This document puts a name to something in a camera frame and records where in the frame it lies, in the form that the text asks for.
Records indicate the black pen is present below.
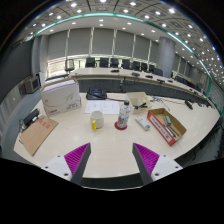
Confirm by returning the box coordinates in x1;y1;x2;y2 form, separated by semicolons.
133;102;148;110

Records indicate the clear black-capped water bottle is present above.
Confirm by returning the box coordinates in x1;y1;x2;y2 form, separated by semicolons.
116;99;132;130

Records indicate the grey box television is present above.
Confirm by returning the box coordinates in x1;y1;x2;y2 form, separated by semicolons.
23;75;42;95

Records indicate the long curved conference desk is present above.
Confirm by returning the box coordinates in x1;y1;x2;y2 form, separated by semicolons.
68;67;214;108

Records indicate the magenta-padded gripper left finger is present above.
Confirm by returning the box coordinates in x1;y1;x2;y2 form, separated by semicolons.
40;142;92;186

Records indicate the white mug with yellow handle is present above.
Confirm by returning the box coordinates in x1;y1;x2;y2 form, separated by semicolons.
89;110;105;131

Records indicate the thin black cable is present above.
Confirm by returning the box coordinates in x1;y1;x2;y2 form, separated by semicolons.
149;96;172;112

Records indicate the open red-sided cardboard box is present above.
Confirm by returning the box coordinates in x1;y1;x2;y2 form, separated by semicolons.
146;107;188;147

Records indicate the group of ceiling lights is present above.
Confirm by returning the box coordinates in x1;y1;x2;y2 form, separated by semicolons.
23;0;224;78

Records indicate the small open beige box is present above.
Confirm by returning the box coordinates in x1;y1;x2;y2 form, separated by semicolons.
126;91;153;115

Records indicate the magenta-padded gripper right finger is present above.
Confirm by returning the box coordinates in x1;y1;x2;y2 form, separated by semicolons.
132;143;183;186

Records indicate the flat round red coaster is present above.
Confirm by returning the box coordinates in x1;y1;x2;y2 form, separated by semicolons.
114;120;129;131

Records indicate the black desktop console device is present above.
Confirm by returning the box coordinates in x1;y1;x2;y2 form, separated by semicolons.
85;86;108;101

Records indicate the white printed paper sheet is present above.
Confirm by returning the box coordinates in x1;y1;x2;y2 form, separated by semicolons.
83;99;122;116

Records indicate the long black tool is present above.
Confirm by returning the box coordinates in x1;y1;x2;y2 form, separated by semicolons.
164;123;178;138

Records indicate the white remote control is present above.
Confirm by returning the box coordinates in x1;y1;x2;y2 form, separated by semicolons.
134;114;151;131

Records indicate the large white printed cardboard box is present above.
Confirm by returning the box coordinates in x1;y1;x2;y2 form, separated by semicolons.
40;78;83;117

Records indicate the row of black office chairs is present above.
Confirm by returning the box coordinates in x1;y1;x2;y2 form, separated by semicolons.
64;57;188;84

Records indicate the brown paper envelope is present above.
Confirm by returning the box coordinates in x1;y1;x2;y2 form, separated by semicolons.
19;115;60;157

